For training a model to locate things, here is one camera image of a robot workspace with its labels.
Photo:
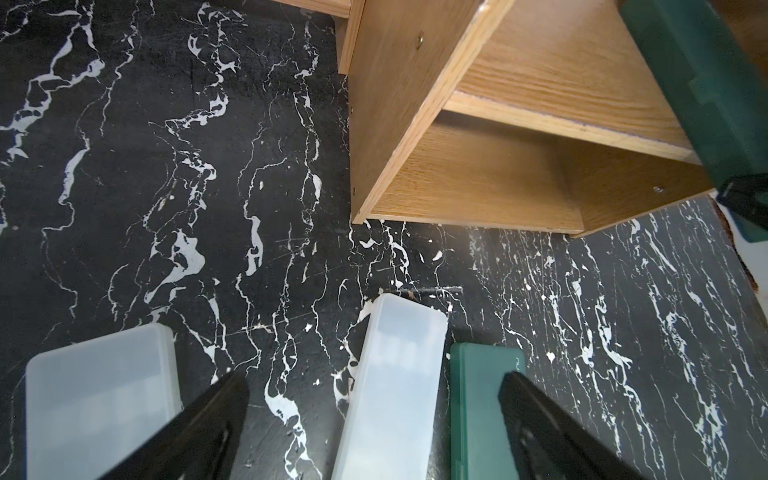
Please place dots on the right translucent white pencil case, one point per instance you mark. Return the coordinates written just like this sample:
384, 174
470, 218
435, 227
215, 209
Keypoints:
389, 425

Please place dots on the left translucent white pencil case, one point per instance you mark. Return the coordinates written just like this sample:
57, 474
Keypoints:
90, 405

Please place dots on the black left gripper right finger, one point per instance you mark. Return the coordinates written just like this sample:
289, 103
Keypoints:
546, 443

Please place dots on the dark green pencil case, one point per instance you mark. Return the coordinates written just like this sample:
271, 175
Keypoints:
715, 92
480, 447

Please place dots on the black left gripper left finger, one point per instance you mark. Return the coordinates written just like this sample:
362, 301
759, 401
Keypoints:
199, 443

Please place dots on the translucent white pencil case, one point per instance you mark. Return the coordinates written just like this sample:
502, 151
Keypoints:
389, 425
90, 405

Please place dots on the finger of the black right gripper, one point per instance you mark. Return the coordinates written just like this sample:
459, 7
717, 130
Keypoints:
742, 195

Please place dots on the wooden three-tier shelf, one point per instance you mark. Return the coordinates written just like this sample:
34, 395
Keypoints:
526, 115

